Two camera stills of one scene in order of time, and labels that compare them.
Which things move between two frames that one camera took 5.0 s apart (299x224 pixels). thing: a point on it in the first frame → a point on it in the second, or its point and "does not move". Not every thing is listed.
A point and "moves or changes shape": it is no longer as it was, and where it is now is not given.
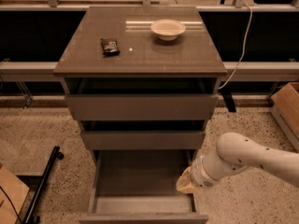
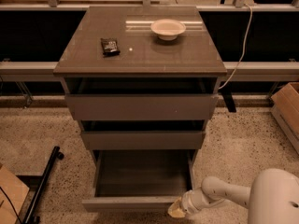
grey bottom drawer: [139, 187] moves or changes shape
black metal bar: [33, 217] does not move
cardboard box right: [285, 108] does not move
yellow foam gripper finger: [184, 182] → [175, 210]
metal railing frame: [51, 4] does not move
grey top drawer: [139, 106] does not move
